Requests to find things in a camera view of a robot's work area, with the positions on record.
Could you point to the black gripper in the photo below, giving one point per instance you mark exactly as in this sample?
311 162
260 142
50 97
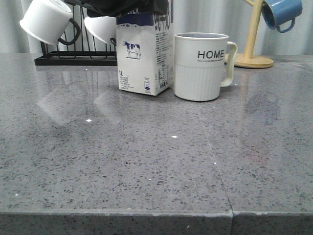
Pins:
119 8

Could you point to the white milk carton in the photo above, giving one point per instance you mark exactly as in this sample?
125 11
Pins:
145 55

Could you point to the white HOME ceramic mug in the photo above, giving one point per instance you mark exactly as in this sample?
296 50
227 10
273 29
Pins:
204 63

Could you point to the right white hanging mug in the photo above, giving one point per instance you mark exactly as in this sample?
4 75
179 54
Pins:
102 28

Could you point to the white hanging mug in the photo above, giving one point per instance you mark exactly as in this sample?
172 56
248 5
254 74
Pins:
47 20
102 28

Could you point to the left white hanging mug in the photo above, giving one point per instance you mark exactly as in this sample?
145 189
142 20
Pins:
47 20

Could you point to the wooden mug tree stand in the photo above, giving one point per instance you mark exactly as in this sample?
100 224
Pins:
247 59

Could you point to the blue enamel mug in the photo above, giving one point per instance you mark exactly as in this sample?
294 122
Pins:
281 14

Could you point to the black wire mug rack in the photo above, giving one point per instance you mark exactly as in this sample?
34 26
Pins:
86 51

